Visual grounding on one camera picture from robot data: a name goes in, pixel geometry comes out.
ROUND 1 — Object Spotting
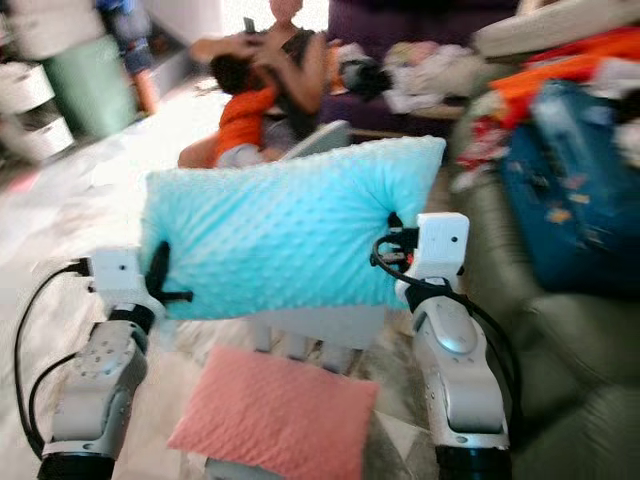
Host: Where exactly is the green bin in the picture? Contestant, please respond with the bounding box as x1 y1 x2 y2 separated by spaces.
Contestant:
45 35 136 141

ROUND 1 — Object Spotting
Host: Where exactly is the white cabinet box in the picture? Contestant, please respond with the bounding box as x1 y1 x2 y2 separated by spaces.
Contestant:
15 0 106 61

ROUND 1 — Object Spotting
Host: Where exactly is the white clothes heap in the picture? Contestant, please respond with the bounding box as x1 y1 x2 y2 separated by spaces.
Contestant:
385 40 486 113

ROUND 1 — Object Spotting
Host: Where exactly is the red patterned cloth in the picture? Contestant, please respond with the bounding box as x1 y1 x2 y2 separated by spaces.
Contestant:
455 115 506 166

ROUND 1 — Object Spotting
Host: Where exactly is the dark green leather sofa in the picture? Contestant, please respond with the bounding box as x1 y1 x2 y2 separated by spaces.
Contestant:
445 90 640 480

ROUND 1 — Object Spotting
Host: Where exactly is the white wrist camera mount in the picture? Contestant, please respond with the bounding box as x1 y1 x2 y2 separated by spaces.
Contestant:
395 212 471 306
82 247 164 326

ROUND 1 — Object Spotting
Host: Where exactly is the pink dotted pillow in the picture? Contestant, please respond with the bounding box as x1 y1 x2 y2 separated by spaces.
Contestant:
168 345 381 480

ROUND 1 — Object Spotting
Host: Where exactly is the purple sofa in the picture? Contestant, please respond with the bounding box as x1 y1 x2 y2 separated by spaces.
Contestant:
325 0 531 136

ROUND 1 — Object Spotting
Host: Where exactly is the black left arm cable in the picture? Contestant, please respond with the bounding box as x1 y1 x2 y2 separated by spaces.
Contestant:
15 258 96 461

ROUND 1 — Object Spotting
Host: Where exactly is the beige cushion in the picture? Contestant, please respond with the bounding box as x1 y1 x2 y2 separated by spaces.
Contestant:
472 0 640 61

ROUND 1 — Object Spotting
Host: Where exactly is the child in orange shirt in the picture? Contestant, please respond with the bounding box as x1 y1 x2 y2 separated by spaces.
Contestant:
210 55 286 169

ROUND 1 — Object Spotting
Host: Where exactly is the person in blue shorts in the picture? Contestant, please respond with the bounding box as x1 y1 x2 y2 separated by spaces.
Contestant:
95 0 161 116

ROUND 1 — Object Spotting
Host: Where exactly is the orange cloth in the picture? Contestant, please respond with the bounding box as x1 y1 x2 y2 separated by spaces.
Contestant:
490 30 640 126

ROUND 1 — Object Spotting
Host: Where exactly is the black cloth heap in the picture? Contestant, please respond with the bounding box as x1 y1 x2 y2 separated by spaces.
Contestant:
340 55 391 101

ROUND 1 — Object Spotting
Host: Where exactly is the teal dotted pillow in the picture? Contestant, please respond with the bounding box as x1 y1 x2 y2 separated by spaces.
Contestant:
138 135 448 321

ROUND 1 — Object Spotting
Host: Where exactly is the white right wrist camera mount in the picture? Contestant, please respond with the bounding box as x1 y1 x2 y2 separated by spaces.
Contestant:
395 212 471 306

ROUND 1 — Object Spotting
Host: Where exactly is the woman in dark top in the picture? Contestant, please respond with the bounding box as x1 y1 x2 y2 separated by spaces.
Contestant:
178 0 329 169

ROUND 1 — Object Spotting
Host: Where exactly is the light blue child chair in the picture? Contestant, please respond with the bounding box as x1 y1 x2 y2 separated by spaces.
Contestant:
205 305 401 480
280 120 351 162

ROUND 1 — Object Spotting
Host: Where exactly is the white drawer unit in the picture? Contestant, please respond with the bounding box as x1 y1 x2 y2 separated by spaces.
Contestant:
0 60 76 166

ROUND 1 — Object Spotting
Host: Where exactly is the blue suitcase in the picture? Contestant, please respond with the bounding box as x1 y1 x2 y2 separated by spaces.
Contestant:
498 80 640 296

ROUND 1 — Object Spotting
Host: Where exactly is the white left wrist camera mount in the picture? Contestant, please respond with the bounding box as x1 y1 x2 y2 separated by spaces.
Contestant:
82 247 164 326

